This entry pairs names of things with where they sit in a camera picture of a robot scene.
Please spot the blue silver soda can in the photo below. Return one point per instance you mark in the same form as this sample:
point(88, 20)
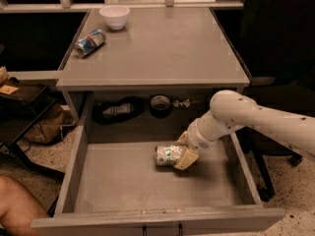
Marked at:
point(91, 42)

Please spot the crumpled white wrapper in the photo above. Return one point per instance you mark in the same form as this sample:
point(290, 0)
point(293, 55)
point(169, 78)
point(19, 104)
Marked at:
point(181, 103)

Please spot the person's bare knee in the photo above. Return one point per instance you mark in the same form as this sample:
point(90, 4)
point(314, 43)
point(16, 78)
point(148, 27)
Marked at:
point(18, 208)

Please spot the white bowl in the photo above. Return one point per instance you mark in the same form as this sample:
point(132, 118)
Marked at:
point(115, 16)

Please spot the black drawer handle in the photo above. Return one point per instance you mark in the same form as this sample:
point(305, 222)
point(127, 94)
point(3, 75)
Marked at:
point(162, 231)

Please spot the grey cabinet with top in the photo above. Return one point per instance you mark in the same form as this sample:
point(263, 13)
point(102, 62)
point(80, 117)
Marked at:
point(177, 52)

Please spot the black tape roll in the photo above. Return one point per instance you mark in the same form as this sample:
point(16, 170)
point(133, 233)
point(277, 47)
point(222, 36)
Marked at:
point(160, 106)

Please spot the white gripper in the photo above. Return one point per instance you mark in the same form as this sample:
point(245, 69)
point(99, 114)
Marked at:
point(197, 138)

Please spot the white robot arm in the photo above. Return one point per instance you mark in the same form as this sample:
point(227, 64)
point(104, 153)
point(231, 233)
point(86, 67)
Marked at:
point(231, 111)

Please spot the black side table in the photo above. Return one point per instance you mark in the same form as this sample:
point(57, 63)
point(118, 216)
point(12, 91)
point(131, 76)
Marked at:
point(20, 111)

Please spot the open grey top drawer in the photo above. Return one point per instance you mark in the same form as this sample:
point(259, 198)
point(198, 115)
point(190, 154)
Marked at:
point(117, 189)

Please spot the brown bag on floor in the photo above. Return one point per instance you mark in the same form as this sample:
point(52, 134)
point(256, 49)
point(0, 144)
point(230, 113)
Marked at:
point(52, 129)

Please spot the yellow sticky note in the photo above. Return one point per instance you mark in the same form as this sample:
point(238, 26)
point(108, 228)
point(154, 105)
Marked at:
point(8, 89)

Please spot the green white 7up can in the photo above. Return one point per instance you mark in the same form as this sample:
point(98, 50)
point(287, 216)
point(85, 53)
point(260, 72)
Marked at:
point(168, 155)

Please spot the black office chair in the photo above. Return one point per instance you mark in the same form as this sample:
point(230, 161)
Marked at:
point(277, 40)

